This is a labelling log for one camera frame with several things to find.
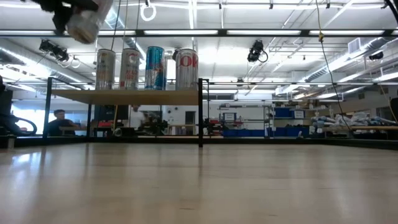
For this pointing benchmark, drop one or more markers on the silver Diet Coke can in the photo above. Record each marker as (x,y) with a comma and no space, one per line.
(186,74)

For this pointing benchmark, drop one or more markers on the red box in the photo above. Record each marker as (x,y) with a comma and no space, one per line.
(105,124)

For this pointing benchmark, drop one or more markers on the black curved tube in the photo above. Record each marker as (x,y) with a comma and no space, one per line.
(7,124)

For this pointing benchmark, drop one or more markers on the dented blue Red Bull can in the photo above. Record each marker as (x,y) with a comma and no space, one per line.
(154,71)

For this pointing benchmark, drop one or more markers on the black overhead light beam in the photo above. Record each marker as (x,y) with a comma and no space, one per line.
(304,32)

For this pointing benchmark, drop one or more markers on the white Celsius Peach Vibe can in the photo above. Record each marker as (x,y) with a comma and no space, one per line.
(129,73)
(82,28)

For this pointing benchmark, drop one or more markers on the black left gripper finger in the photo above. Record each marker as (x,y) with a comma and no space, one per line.
(61,20)

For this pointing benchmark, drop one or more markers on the black hanging camera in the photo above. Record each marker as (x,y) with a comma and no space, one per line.
(255,51)

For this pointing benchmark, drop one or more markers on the wooden workbench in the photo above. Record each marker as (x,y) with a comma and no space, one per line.
(373,127)

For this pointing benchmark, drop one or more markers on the black equipment box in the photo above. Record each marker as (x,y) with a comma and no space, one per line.
(5,102)

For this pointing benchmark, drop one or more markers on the white Celsius Tropical Vibe can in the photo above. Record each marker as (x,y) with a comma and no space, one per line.
(105,73)

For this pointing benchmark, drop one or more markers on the white air vent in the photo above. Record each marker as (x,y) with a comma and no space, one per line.
(354,46)

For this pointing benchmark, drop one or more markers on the black background robot arm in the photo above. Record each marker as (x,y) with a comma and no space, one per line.
(155,124)
(213,126)

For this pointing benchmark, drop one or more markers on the small black ceiling device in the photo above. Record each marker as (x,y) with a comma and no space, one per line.
(376,56)

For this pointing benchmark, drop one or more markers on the white label sign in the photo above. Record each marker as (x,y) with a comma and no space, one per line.
(298,114)

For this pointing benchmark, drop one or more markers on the person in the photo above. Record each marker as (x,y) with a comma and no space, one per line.
(137,116)
(60,124)

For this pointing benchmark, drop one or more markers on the white bag pile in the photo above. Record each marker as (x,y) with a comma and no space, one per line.
(345,119)

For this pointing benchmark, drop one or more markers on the blue storage bin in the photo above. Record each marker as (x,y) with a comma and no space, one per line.
(242,133)
(282,112)
(286,132)

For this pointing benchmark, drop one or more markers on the black ceiling-mounted device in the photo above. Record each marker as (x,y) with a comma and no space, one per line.
(54,51)

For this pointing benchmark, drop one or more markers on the framed white sign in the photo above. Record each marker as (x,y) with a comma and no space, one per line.
(229,117)

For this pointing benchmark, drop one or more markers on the black aluminium table frame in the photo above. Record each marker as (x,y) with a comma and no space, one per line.
(248,140)

